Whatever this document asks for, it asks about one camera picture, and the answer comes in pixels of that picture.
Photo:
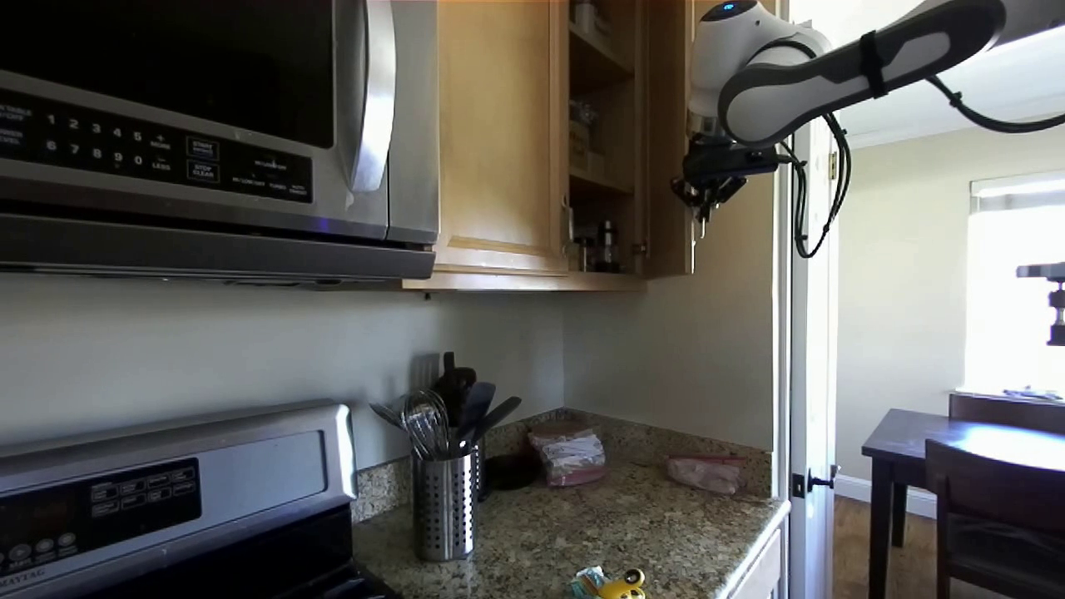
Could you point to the glass storage jar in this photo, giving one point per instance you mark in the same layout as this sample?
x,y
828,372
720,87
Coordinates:
x,y
581,138

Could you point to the dark wooden chair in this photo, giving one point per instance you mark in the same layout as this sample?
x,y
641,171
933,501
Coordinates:
x,y
1000,413
1000,519

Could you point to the dark dining table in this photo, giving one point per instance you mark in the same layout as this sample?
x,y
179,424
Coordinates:
x,y
909,433

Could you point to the black and steel stove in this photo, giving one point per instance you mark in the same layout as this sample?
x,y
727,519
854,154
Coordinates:
x,y
168,486

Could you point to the wooden wall cupboard frame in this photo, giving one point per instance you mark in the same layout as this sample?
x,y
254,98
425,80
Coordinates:
x,y
519,284

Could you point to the stainless steel microwave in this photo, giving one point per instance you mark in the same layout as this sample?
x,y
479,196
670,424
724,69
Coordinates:
x,y
168,69

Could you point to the white base cabinet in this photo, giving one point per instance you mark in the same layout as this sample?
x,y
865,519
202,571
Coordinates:
x,y
767,568

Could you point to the steel slotted spoon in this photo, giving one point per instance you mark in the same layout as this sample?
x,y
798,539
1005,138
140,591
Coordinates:
x,y
421,427

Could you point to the black round dish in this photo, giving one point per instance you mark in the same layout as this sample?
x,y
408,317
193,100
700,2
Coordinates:
x,y
512,474

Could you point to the pink zip bag with bread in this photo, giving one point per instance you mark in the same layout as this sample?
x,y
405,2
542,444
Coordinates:
x,y
566,456

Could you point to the black nylon spatula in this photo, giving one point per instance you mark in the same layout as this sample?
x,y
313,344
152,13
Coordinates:
x,y
477,411

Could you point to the dark sauce bottle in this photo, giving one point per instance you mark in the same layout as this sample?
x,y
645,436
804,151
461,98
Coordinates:
x,y
608,252

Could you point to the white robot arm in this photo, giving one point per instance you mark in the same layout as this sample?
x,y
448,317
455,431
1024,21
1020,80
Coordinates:
x,y
753,46

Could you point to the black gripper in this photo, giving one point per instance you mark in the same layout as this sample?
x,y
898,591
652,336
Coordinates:
x,y
709,167

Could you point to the bright window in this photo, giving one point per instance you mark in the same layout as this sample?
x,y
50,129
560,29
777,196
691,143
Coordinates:
x,y
1010,287

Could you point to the white door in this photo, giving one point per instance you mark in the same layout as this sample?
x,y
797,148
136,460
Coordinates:
x,y
815,335

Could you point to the pink zip plastic bag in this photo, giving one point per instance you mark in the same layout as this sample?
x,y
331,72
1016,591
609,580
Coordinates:
x,y
704,474

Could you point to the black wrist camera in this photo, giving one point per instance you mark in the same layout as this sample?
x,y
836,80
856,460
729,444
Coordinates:
x,y
767,162

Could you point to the perforated steel utensil holder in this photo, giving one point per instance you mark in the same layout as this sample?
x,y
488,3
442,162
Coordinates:
x,y
477,472
442,509

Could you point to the black door latch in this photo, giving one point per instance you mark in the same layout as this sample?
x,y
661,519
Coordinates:
x,y
798,484

